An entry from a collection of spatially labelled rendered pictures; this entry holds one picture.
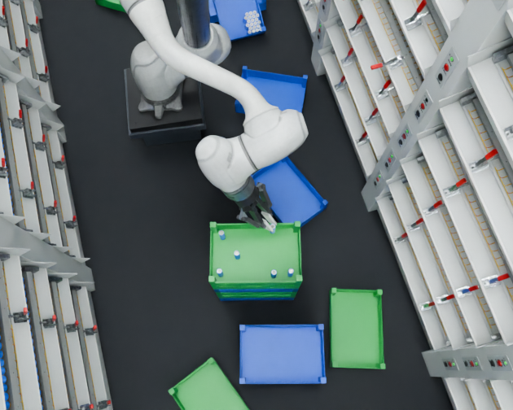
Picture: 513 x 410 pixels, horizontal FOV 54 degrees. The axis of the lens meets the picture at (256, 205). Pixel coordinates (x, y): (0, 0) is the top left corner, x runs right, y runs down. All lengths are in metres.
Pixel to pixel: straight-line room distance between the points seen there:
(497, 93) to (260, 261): 0.91
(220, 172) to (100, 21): 1.63
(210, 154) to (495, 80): 0.66
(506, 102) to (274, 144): 0.52
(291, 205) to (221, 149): 0.99
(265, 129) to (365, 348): 1.15
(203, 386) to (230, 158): 1.10
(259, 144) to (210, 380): 1.12
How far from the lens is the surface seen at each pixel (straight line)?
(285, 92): 2.42
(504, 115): 1.22
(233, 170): 1.28
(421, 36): 1.50
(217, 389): 2.10
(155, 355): 2.14
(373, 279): 2.17
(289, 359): 1.93
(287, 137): 1.26
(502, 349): 1.53
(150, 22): 1.42
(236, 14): 2.60
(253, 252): 1.73
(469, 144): 1.38
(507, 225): 1.34
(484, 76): 1.25
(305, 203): 2.21
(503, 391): 1.69
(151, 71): 1.97
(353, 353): 2.12
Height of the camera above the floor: 2.09
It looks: 72 degrees down
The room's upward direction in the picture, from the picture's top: 2 degrees counter-clockwise
